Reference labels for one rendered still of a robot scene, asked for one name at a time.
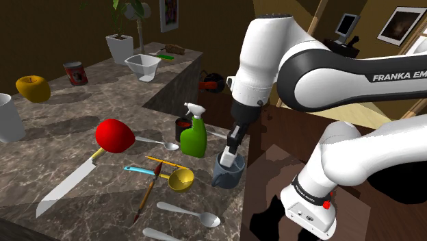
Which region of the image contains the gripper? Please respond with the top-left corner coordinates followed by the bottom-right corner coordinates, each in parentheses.
top-left (220, 99), bottom-right (263, 168)

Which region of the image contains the grey mug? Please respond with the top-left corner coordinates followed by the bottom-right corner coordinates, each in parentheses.
top-left (211, 151), bottom-right (247, 190)

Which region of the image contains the green spray bottle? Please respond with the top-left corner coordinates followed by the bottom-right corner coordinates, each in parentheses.
top-left (179, 101), bottom-right (208, 159)

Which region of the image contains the black cup with red filling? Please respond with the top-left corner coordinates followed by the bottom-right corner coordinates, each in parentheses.
top-left (174, 116), bottom-right (194, 143)

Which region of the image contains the red and black appliance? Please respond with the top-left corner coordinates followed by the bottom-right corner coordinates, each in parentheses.
top-left (198, 71), bottom-right (227, 94)

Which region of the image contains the silver spoon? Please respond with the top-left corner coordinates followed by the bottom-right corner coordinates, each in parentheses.
top-left (142, 227), bottom-right (183, 241)
top-left (134, 136), bottom-right (180, 151)
top-left (156, 201), bottom-right (222, 229)

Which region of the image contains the yellow pencil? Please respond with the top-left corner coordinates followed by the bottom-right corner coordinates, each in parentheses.
top-left (145, 155), bottom-right (190, 170)

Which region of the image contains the brown paintbrush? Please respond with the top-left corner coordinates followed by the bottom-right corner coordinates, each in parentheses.
top-left (133, 162), bottom-right (164, 224)

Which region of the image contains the brown bread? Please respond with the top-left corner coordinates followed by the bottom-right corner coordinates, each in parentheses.
top-left (164, 43), bottom-right (186, 56)

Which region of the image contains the white measuring jug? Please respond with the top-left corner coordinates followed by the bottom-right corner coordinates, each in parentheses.
top-left (124, 53), bottom-right (162, 84)

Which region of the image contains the red egg-shaped ball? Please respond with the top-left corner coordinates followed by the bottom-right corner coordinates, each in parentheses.
top-left (94, 118), bottom-right (137, 154)

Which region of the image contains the dark desk with monitor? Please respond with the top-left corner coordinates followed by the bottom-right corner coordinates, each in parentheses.
top-left (321, 12), bottom-right (362, 60)

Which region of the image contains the green plant in white pot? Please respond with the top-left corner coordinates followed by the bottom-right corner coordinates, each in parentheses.
top-left (79, 0), bottom-right (145, 66)

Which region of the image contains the red can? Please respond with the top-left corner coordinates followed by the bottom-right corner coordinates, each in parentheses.
top-left (62, 60), bottom-right (90, 87)

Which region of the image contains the yellow apple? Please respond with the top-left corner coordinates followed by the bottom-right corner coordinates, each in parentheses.
top-left (15, 75), bottom-right (52, 103)

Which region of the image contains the white cup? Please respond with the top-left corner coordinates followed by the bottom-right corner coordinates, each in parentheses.
top-left (0, 92), bottom-right (27, 144)

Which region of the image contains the yellow scoop with blue handle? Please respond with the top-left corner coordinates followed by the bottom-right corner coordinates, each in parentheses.
top-left (123, 165), bottom-right (195, 194)

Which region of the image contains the wall picture with white frame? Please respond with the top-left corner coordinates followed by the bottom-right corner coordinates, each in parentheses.
top-left (159, 0), bottom-right (180, 34)

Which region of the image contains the knife with yellow handle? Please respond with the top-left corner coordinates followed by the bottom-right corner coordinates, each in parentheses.
top-left (35, 147), bottom-right (107, 219)

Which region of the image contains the large white-framed wall picture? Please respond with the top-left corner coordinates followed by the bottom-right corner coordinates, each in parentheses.
top-left (376, 6), bottom-right (427, 47)

